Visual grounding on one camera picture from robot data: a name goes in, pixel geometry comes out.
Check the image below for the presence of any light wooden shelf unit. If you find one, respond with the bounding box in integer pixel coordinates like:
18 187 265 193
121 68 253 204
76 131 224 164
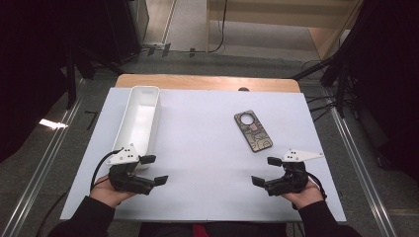
206 0 364 60

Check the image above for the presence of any thin black floor cable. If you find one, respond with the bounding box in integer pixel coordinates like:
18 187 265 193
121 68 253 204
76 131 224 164
35 191 71 237

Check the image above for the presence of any person's lap dark clothing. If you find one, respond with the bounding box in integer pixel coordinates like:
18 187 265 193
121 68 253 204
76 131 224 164
137 221 297 237

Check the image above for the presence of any black metal stand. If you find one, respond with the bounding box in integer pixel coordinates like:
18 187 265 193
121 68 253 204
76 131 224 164
291 55 350 119
63 45 78 111

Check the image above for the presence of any left hand-held gripper black cable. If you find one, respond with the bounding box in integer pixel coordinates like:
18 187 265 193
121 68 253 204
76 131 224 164
89 148 124 194

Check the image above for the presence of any white table cover board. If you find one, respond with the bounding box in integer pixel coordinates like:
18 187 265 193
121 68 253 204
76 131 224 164
59 87 347 223

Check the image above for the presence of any person's right hand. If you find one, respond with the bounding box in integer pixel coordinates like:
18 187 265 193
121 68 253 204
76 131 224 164
281 179 325 211

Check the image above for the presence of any dark cabinet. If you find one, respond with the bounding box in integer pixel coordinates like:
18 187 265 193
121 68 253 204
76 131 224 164
105 0 150 65

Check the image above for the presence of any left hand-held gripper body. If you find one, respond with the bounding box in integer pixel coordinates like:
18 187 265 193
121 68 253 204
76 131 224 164
107 143 156 196

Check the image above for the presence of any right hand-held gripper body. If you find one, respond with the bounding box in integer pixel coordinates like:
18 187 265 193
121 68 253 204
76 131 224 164
263 148 324 198

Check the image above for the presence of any hanging black cable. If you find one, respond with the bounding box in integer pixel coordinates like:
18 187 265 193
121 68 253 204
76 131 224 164
209 0 229 53

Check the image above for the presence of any dark patterned phone case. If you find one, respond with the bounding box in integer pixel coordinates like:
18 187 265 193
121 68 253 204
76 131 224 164
233 109 274 154

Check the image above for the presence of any right hand-held gripper black cable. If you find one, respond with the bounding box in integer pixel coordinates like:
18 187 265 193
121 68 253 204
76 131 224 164
304 171 328 201

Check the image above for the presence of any black curtain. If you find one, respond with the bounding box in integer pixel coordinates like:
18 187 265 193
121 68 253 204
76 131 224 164
329 0 419 182
0 0 110 162

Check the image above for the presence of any metal floor rail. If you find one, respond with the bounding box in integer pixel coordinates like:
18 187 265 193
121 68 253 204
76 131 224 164
329 107 399 237
0 98 83 237

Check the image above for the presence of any tangle of black cables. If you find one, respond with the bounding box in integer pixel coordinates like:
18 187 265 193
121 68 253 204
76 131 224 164
304 93 340 122

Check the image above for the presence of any person's left hand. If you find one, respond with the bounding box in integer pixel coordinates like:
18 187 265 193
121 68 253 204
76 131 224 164
89 174 137 209

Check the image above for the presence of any white plastic storage bin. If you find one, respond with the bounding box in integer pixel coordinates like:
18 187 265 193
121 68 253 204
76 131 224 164
111 85 162 171

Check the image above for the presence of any hand-held gripper black cable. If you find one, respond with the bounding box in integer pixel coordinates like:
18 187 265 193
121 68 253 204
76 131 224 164
304 171 328 201
89 148 124 194

